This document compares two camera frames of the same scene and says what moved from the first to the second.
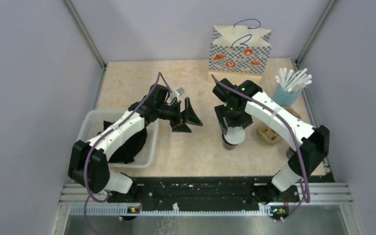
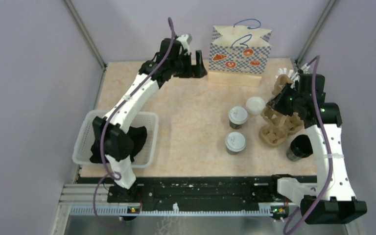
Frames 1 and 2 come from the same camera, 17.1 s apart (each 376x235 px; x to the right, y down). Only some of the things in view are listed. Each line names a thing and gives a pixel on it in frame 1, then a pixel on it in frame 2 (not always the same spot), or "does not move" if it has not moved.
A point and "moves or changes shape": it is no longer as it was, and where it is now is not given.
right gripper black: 245,119 to 276,104
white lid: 235,135 moves or changes shape
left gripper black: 188,114 to 197,71
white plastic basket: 146,157 does not move
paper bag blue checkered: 238,54 does not move
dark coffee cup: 228,146 to 231,152
